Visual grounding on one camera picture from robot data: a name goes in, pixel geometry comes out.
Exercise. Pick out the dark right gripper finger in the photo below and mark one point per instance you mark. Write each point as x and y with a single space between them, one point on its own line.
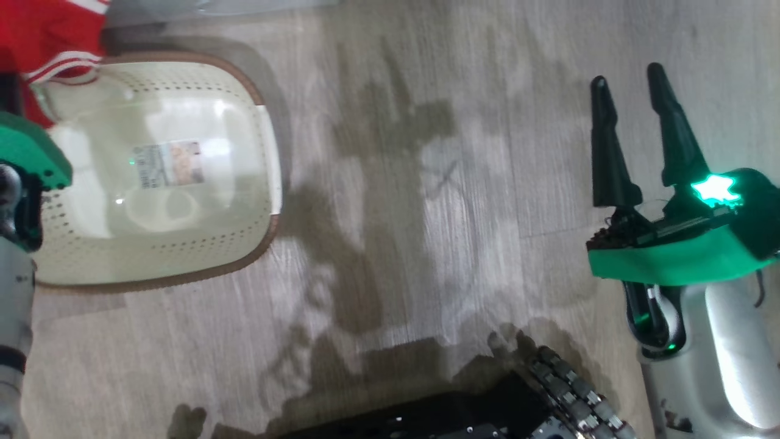
676 134
609 158

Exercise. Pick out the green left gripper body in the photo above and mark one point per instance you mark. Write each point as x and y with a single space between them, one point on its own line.
30 152

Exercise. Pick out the cream perforated laundry basket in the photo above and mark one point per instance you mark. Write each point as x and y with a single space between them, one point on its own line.
183 244

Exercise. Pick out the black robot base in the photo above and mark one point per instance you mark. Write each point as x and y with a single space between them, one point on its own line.
426 417

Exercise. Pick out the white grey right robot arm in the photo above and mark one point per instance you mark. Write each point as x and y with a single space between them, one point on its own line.
688 366

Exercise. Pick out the paper label inside basket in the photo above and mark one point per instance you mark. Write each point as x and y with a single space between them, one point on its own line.
167 164

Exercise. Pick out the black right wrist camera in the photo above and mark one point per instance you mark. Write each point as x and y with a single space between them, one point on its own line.
762 219

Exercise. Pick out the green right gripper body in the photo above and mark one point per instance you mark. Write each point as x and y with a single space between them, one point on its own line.
670 256

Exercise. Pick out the red garment with white stripes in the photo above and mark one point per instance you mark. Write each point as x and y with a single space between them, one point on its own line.
49 30

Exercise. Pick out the grey segmented robot wheel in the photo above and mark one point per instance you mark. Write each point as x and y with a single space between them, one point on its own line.
579 396

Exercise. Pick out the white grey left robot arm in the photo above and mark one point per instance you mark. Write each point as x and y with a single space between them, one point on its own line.
12 317

